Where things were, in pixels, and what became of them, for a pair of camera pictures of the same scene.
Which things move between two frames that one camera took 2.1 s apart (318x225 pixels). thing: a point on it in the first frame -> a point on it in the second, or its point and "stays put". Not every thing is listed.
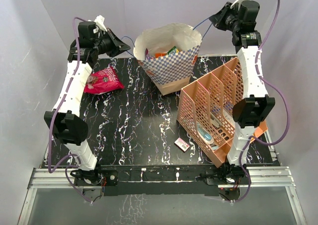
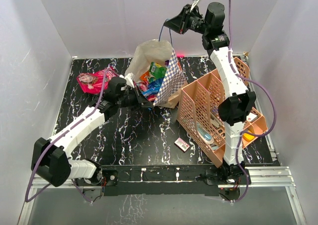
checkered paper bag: (172, 72) -> (173, 86)
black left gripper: (118, 46) -> (140, 100)
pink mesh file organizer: (205, 109) stays put
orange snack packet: (157, 54) -> (144, 77)
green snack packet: (172, 49) -> (156, 71)
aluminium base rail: (259, 177) stays put
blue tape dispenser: (204, 134) stays put
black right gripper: (218, 18) -> (180, 23)
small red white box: (183, 145) stays put
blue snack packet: (146, 55) -> (153, 88)
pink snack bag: (103, 80) stays put
